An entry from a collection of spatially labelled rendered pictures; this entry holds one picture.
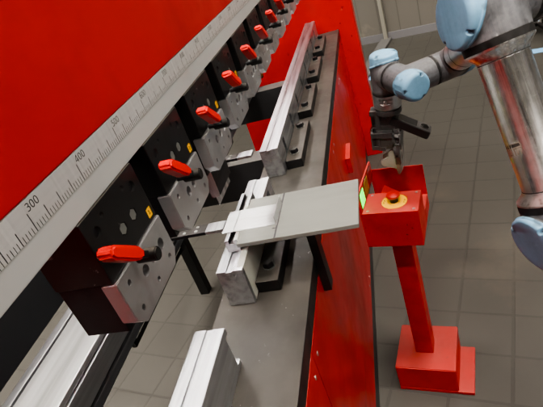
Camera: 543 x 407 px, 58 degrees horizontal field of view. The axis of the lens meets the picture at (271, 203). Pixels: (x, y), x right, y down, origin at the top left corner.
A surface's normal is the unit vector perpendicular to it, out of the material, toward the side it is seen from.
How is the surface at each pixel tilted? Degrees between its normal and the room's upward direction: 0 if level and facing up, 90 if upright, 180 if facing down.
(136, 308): 90
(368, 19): 90
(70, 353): 0
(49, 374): 0
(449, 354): 0
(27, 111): 90
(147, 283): 90
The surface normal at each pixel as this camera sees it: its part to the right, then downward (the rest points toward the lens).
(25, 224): 0.94, -0.18
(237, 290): -0.14, 0.54
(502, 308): -0.30, -0.82
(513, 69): -0.22, 0.21
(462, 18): -0.96, 0.27
